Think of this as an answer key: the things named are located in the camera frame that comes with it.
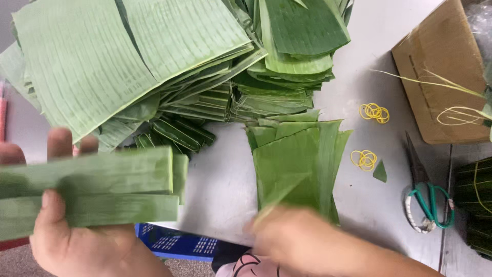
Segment person's right hand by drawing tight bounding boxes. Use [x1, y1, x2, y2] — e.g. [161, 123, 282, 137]
[246, 205, 370, 277]

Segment person's left hand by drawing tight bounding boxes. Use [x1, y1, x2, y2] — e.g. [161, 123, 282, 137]
[0, 128, 174, 277]

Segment banana leaf strips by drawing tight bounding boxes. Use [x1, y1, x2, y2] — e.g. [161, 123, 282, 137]
[0, 145, 190, 241]

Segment small banana leaf sheet pile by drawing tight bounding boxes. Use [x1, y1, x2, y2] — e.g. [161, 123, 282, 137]
[245, 110, 353, 225]

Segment person's patterned clothing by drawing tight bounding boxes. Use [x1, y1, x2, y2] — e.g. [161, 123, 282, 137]
[211, 242, 300, 277]

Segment blue plastic crate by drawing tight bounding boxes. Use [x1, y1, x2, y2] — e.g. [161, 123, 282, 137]
[135, 223, 247, 263]

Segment yellow rubber bands cluster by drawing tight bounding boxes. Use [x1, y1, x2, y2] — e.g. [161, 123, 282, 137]
[350, 150, 378, 172]
[358, 103, 390, 124]

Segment small green leaf scrap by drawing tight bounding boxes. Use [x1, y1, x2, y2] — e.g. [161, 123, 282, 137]
[372, 160, 388, 183]

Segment bundle of folded dark leaves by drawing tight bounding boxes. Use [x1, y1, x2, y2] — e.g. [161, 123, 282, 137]
[131, 115, 217, 155]

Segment red pink object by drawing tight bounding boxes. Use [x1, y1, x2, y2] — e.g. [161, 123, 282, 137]
[0, 81, 9, 142]

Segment dark green banana leaf stack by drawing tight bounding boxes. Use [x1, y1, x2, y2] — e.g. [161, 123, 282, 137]
[227, 0, 354, 123]

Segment tied dark leaf bundle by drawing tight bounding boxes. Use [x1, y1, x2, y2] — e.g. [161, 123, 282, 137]
[454, 157, 492, 258]

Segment large stack of banana leaves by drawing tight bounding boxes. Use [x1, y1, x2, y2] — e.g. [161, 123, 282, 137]
[0, 0, 268, 151]

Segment brown cardboard box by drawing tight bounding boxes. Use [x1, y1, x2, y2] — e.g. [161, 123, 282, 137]
[391, 0, 492, 145]

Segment green handled scissors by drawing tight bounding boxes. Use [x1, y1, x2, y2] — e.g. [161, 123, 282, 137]
[404, 131, 456, 234]

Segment yellow fibre string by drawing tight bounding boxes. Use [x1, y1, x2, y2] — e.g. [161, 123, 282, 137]
[370, 68, 492, 127]

